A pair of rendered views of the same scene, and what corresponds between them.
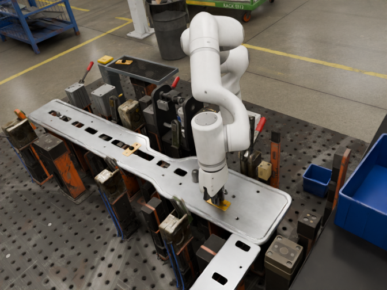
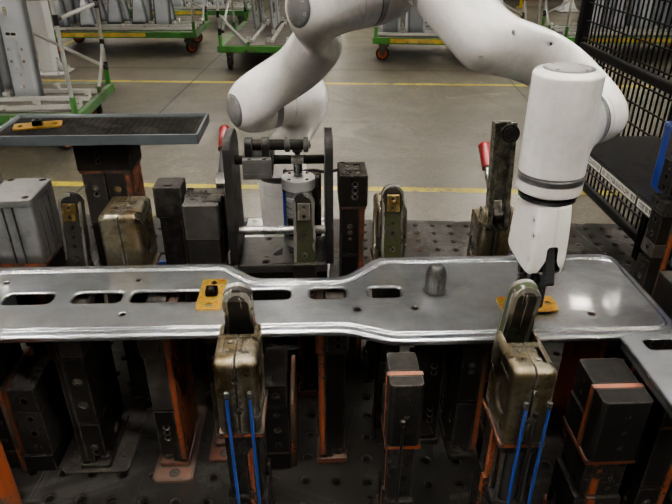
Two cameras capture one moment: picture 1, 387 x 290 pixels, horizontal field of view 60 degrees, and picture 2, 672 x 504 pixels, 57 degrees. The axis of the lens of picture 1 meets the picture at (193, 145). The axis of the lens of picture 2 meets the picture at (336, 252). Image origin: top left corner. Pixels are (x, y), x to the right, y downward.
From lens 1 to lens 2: 0.88 m
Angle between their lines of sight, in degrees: 39
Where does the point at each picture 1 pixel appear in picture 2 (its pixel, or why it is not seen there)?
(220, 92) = (540, 30)
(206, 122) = (583, 69)
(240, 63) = (319, 96)
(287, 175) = not seen: hidden behind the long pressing
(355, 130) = not seen: hidden behind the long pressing
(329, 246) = not seen: outside the picture
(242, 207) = (572, 296)
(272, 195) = (586, 265)
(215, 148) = (595, 129)
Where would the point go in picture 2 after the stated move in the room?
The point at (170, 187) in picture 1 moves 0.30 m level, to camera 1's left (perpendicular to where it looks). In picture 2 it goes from (404, 322) to (235, 435)
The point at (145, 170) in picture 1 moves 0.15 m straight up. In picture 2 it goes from (302, 315) to (299, 221)
